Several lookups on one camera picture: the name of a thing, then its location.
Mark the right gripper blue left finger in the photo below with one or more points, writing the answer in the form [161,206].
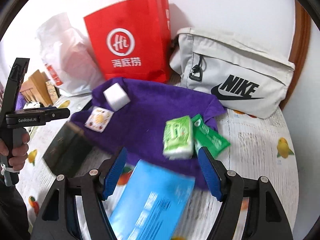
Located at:
[111,171]

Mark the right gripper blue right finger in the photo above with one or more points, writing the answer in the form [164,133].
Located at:
[211,177]

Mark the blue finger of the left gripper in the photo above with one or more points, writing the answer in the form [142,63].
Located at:
[61,113]

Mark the dark green sachet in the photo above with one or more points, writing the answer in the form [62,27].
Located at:
[204,136]

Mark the green wet wipes pack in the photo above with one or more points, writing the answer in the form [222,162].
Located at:
[178,142]

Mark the blue tissue pack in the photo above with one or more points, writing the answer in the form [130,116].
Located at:
[151,204]

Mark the fruit print sticker packet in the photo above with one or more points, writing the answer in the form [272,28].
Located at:
[99,119]

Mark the white sponge block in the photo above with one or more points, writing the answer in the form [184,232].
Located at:
[116,97]

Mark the person's left hand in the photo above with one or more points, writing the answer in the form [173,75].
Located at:
[19,154]

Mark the purple plush toy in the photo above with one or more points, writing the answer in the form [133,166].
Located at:
[20,102]

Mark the patterned notebook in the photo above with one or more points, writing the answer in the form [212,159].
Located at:
[53,92]

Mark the wooden headboard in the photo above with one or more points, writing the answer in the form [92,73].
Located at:
[34,89]

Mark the dark green tea tin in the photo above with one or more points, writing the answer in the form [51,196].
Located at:
[67,151]

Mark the purple towel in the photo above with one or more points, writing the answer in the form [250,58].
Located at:
[139,126]

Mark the fruit pattern tablecloth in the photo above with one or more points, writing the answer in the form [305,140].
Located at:
[253,154]

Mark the white Miniso plastic bag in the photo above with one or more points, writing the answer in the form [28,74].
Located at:
[66,57]

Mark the grey Nike bag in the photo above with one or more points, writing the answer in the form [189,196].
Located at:
[242,74]

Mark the red Haidilao paper bag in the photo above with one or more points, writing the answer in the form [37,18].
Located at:
[132,39]

